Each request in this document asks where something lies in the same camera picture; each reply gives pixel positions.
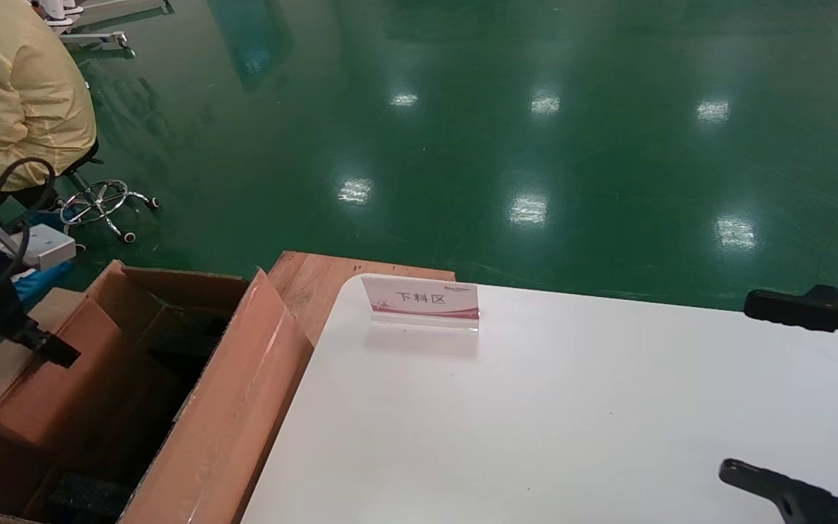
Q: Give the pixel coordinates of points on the large open cardboard box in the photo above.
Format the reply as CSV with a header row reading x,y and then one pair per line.
x,y
237,407

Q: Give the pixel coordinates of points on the person in yellow coat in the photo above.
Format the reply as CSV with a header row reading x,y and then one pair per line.
x,y
19,94

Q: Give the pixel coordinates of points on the small cardboard box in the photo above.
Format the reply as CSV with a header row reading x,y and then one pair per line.
x,y
48,386

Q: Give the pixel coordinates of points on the white metal stand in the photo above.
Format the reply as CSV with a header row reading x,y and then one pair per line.
x,y
99,6

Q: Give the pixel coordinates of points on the white red acrylic sign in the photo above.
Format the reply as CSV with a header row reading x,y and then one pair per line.
x,y
423,298

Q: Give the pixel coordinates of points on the black foam padding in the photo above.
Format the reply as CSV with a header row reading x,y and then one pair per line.
x,y
88,498

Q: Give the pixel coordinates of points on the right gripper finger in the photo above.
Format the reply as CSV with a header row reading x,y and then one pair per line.
x,y
833,309
804,502

